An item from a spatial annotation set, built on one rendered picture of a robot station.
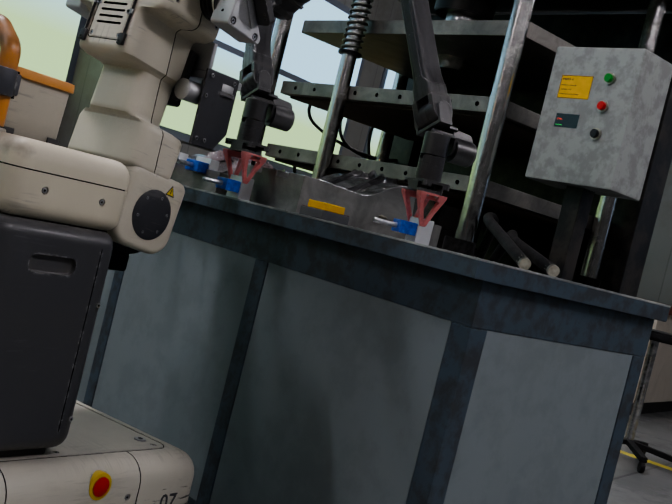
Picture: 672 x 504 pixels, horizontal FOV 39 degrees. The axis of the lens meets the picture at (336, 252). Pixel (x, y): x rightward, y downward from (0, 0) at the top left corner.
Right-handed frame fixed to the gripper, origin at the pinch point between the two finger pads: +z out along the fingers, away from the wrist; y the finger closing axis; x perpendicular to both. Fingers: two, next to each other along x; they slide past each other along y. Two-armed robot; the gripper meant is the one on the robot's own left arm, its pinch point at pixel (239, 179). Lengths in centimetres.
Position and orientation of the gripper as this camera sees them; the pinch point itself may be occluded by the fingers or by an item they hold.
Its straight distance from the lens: 231.7
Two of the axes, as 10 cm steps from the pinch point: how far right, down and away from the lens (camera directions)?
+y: -6.7, -1.7, 7.2
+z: -2.3, 9.7, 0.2
